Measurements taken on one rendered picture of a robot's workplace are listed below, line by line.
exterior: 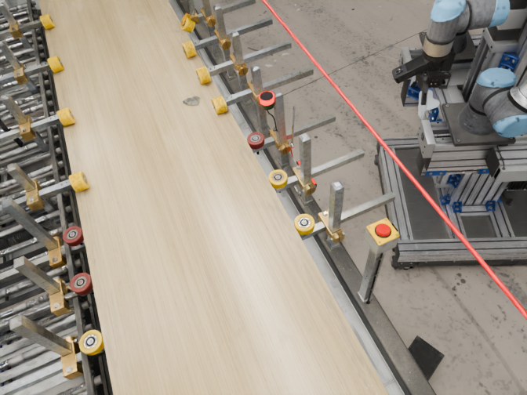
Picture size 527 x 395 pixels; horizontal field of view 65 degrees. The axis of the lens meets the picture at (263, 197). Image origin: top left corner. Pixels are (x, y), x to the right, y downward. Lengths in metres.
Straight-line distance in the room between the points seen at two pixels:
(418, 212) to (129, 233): 1.60
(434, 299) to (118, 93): 2.05
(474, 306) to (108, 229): 1.92
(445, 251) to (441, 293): 0.27
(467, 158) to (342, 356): 0.98
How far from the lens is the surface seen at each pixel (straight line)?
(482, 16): 1.29
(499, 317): 2.61
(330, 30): 4.12
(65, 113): 2.26
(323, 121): 2.01
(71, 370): 1.70
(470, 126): 1.81
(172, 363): 1.49
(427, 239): 2.43
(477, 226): 2.58
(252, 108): 2.34
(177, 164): 1.89
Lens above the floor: 2.29
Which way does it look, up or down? 55 degrees down
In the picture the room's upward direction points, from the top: 10 degrees counter-clockwise
